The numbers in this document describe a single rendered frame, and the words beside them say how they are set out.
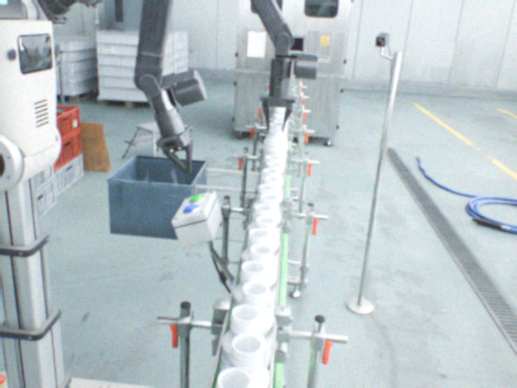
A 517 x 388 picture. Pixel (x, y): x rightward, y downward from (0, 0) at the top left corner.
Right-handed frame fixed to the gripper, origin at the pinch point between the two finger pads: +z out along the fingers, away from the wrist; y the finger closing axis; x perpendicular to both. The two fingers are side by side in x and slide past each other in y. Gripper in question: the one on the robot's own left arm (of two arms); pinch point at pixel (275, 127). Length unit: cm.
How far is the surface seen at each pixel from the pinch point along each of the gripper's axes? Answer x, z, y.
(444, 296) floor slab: -120, 123, -107
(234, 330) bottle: 79, 9, 1
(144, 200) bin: -23, 36, 46
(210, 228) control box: 37.2, 15.1, 11.6
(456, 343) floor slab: -77, 123, -100
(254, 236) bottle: 55, 7, 1
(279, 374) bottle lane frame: 69, 24, -5
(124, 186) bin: -23, 31, 53
